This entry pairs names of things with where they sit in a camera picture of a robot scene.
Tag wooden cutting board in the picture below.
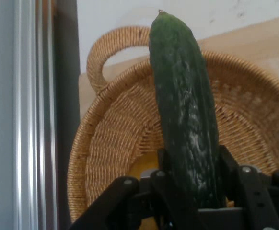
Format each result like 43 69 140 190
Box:
78 13 279 81

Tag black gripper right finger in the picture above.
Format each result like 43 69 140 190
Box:
216 144 279 230

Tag dark green cucumber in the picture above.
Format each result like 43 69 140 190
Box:
148 9 227 210

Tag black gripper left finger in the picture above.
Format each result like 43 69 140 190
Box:
69 148 186 230

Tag yellow pink peach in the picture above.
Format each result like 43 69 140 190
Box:
129 155 160 179

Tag aluminium rail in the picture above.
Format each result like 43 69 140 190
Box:
12 0 58 230

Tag woven wicker basket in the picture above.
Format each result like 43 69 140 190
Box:
67 25 279 230

